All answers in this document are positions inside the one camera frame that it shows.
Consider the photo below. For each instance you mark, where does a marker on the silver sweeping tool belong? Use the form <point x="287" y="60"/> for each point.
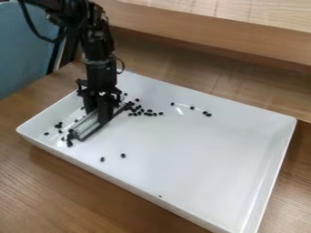
<point x="87" y="126"/>

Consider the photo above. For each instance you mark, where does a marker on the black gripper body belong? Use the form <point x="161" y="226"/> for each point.
<point x="101" y="75"/>

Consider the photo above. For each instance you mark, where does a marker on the white tray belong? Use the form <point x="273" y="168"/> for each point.
<point x="190" y="157"/>

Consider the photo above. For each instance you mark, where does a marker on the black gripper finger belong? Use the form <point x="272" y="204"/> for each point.
<point x="106" y="110"/>
<point x="90" y="104"/>

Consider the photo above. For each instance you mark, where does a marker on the pile of black bits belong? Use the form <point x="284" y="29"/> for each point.
<point x="122" y="155"/>
<point x="60" y="130"/>
<point x="139" y="109"/>
<point x="205" y="113"/>

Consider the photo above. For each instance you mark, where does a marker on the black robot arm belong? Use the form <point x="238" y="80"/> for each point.
<point x="91" y="27"/>

